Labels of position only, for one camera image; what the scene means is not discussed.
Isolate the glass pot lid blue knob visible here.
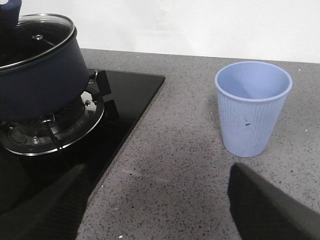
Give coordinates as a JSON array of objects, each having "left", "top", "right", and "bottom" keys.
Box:
[{"left": 0, "top": 0, "right": 76, "bottom": 71}]

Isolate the light blue ribbed cup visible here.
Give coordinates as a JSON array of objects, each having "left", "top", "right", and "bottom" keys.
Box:
[{"left": 214, "top": 61, "right": 293, "bottom": 158}]

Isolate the right black pot support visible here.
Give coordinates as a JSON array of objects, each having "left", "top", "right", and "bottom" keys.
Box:
[{"left": 0, "top": 70, "right": 111, "bottom": 156}]

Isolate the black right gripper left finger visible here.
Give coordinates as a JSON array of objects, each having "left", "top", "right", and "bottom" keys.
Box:
[{"left": 0, "top": 164, "right": 88, "bottom": 240}]

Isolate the black glass gas stove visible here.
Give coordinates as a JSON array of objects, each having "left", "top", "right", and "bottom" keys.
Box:
[{"left": 0, "top": 70, "right": 165, "bottom": 214}]

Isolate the right gas burner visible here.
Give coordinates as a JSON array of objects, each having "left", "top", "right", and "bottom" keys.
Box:
[{"left": 7, "top": 99, "right": 86, "bottom": 148}]

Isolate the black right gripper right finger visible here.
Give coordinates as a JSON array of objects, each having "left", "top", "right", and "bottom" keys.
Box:
[{"left": 227, "top": 162, "right": 320, "bottom": 240}]

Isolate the dark blue cooking pot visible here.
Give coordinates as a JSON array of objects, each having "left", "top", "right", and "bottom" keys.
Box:
[{"left": 0, "top": 29, "right": 89, "bottom": 122}]

